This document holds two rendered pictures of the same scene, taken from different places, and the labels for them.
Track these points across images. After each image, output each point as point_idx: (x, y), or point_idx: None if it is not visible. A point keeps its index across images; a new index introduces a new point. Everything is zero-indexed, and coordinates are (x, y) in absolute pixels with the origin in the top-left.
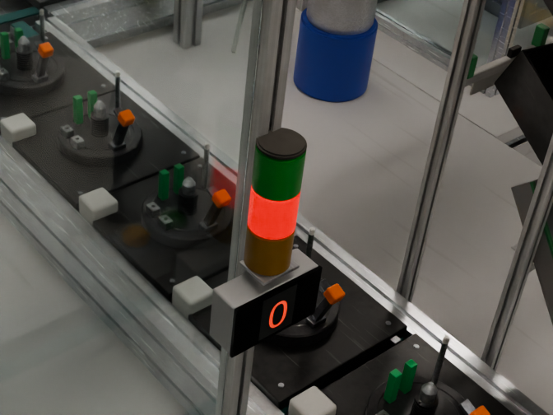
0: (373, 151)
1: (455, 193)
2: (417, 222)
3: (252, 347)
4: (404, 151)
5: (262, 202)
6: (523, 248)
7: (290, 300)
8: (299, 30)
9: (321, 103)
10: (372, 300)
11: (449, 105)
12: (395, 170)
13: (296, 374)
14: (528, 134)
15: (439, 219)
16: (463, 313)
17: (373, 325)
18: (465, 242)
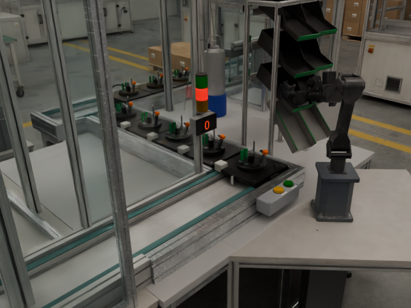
0: (230, 126)
1: (256, 132)
2: (243, 122)
3: (201, 134)
4: (240, 125)
5: (199, 90)
6: (271, 116)
7: (210, 121)
8: None
9: None
10: (234, 145)
11: (244, 83)
12: (238, 129)
13: (215, 160)
14: (266, 85)
15: (252, 137)
16: None
17: (235, 150)
18: (261, 141)
